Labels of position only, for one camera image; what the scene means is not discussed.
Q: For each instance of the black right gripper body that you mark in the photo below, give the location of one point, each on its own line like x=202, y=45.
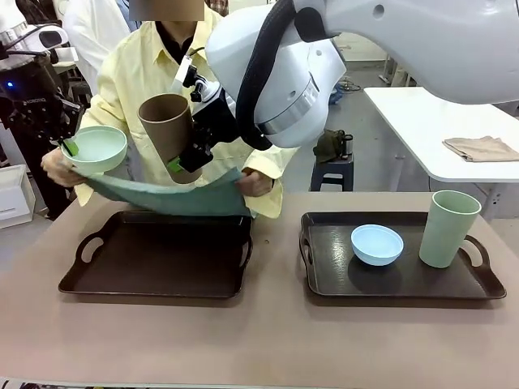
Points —
x=213, y=117

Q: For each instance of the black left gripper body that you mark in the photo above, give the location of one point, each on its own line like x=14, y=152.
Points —
x=28, y=93

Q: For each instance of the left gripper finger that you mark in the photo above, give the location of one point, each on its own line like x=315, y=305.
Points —
x=57, y=135
x=71, y=146

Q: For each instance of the light green bowl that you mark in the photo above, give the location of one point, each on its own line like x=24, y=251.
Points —
x=97, y=152

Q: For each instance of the brown tall cup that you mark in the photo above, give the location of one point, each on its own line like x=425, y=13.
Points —
x=166, y=133

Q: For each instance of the green cloth mat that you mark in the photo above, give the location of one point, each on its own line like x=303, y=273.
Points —
x=182, y=198

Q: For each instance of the light blue bowl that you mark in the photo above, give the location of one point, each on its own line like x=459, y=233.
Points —
x=377, y=247

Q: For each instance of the light green tall cup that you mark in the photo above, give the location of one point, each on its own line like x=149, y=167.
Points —
x=446, y=231

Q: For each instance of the beige cloth mat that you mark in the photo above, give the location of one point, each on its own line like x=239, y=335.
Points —
x=480, y=148

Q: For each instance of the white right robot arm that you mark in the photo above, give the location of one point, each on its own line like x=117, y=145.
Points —
x=405, y=36

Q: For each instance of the person's left forearm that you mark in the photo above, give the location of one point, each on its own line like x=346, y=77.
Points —
x=275, y=170

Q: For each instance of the dark brown serving tray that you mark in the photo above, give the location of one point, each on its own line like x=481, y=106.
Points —
x=332, y=275
x=162, y=255

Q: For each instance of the person's right hand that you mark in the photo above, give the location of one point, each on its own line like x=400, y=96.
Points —
x=57, y=170

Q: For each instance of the person's left hand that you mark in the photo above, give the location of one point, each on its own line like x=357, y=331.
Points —
x=255, y=184

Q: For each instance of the white storage box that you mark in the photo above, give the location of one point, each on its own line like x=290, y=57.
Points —
x=14, y=194

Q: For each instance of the bystander in white shirt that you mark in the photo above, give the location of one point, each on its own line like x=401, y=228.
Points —
x=93, y=36

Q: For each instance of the person in yellow shirt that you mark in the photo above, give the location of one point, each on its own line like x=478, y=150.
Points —
x=134, y=69

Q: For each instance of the dark green bag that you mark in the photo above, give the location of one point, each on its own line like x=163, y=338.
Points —
x=328, y=146

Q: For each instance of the grey plastic stool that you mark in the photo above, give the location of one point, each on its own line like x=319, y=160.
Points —
x=330, y=172

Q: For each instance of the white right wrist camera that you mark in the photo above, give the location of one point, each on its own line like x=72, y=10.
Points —
x=194, y=79

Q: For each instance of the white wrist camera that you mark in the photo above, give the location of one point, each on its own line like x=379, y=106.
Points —
x=57, y=38
x=194, y=79

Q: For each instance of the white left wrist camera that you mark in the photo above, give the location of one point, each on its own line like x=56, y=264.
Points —
x=57, y=38

